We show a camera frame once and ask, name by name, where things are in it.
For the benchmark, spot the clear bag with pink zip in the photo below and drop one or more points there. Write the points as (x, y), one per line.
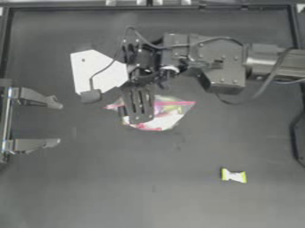
(174, 109)

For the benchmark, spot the green white candy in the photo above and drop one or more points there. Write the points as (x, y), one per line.
(234, 175)

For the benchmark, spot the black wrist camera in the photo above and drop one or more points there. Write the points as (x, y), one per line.
(91, 96)

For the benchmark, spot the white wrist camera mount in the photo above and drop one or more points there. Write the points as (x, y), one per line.
(95, 68)

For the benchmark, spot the black table frame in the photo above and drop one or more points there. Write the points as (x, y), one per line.
(59, 6)

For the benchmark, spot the silver frame bracket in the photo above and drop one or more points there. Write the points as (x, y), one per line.
(140, 2)
(186, 2)
(110, 2)
(158, 2)

